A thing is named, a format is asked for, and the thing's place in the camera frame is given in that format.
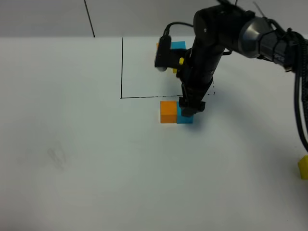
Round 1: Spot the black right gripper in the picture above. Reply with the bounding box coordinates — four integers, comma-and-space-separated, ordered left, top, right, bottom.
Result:
179, 38, 225, 117

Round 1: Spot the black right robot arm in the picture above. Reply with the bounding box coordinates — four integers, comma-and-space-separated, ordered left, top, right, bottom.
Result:
179, 0, 308, 117

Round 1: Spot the template blue cube block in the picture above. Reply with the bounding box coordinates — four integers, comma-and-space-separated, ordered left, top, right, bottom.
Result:
171, 41, 186, 50

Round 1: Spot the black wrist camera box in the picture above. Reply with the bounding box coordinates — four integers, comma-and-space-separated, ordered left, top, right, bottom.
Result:
154, 35, 187, 72

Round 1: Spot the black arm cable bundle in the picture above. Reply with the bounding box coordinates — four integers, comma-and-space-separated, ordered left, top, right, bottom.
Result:
285, 27, 308, 154

